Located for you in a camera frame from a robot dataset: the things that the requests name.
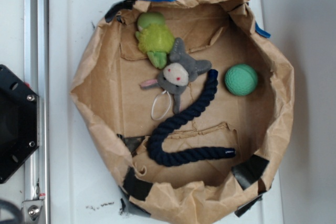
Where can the brown paper bag bin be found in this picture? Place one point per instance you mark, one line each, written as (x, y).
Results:
(106, 90)

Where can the grey plush donkey toy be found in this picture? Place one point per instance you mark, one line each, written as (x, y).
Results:
(175, 76)

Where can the green plush bird toy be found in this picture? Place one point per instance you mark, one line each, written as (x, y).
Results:
(154, 38)

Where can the green rubber ball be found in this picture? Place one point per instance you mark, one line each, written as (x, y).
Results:
(241, 79)

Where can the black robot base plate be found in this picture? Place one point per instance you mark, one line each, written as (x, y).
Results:
(19, 128)

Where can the aluminium extrusion rail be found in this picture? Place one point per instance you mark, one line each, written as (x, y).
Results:
(36, 74)

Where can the metal corner bracket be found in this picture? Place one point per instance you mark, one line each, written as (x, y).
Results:
(32, 210)

